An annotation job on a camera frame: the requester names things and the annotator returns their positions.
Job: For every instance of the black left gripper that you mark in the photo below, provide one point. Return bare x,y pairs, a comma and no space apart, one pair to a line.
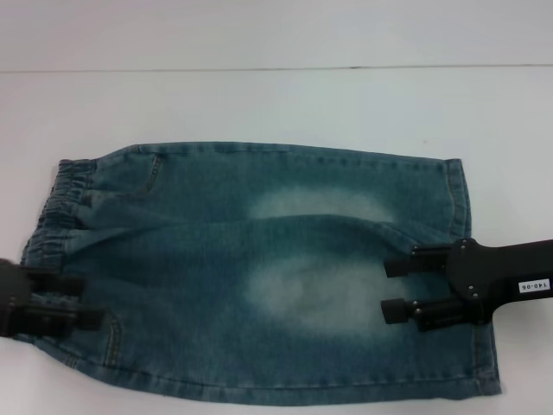
9,298

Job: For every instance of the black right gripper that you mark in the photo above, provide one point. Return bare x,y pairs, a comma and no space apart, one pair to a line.
497,276

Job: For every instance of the blue denim shorts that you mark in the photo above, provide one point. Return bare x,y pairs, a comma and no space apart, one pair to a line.
207,259

